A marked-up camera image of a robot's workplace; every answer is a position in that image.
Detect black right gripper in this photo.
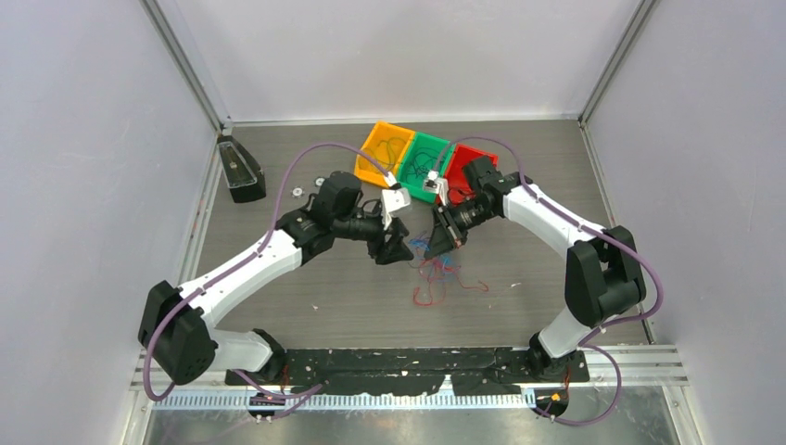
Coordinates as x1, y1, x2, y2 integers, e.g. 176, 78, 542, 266
425, 197, 497, 261

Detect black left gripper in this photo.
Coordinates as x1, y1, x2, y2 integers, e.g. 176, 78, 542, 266
333, 207, 413, 262

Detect red blue purple cables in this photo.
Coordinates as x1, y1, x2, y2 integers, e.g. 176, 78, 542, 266
407, 230, 490, 309

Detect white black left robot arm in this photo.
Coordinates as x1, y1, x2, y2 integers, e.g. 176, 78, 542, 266
138, 172, 413, 386

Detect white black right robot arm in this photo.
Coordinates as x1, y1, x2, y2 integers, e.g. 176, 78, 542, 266
426, 157, 647, 381

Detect red plastic bin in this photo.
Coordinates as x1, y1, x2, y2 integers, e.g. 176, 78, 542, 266
443, 144, 499, 205

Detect green plastic bin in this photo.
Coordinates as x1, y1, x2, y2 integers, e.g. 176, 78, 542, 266
397, 132, 448, 204

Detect yellow plastic bin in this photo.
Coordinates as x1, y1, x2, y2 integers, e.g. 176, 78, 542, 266
354, 121, 415, 188

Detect black wedge stand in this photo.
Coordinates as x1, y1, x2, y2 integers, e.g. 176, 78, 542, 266
216, 135, 267, 203

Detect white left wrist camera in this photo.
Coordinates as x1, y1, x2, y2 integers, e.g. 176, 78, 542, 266
380, 172, 412, 230

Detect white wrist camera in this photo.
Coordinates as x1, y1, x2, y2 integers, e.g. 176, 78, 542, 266
380, 172, 412, 230
423, 170, 450, 206

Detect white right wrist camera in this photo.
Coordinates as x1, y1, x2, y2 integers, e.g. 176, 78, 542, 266
423, 170, 450, 206

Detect purple cables in green bin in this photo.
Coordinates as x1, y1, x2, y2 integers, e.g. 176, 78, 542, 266
408, 144, 450, 183

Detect blue cables in yellow bin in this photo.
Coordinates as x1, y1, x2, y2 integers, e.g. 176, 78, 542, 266
368, 135, 410, 170

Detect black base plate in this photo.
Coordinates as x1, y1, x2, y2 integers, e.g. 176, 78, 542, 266
245, 347, 590, 396

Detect perforated metal cable rail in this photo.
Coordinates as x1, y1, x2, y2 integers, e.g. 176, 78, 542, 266
152, 388, 536, 411

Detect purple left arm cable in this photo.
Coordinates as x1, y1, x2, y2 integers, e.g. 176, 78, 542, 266
142, 142, 398, 422

